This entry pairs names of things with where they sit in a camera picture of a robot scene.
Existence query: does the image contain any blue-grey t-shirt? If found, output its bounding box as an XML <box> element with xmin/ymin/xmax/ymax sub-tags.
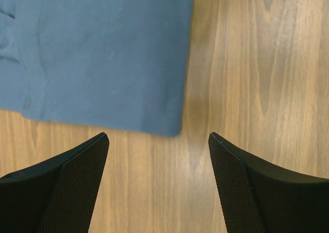
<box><xmin>1</xmin><ymin>0</ymin><xmax>193</xmax><ymax>136</ymax></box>

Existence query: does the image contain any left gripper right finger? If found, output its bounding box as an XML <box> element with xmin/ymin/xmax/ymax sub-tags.
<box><xmin>208</xmin><ymin>132</ymin><xmax>328</xmax><ymax>232</ymax></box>

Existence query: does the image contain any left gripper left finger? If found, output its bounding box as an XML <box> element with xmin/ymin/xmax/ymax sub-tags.
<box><xmin>1</xmin><ymin>133</ymin><xmax>109</xmax><ymax>232</ymax></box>

